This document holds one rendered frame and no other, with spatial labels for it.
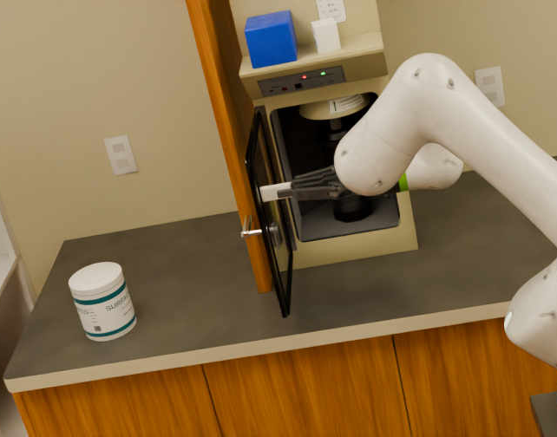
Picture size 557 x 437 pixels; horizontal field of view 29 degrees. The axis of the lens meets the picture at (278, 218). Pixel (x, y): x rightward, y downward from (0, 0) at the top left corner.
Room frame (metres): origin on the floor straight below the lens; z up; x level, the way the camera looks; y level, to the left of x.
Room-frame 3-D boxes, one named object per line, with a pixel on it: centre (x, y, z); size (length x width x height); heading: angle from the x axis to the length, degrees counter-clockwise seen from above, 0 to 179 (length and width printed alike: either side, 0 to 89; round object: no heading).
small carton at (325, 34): (2.32, -0.19, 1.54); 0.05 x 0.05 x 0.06; 0
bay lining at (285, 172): (2.50, -0.18, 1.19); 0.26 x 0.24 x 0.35; 82
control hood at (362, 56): (2.32, -0.15, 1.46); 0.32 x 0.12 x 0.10; 82
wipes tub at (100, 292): (2.33, 0.46, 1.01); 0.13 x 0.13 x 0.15
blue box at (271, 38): (2.33, -0.08, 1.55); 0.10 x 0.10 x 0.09; 82
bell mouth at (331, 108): (2.48, -0.20, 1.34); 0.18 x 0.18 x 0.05
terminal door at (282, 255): (2.23, 0.01, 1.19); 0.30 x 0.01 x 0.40; 171
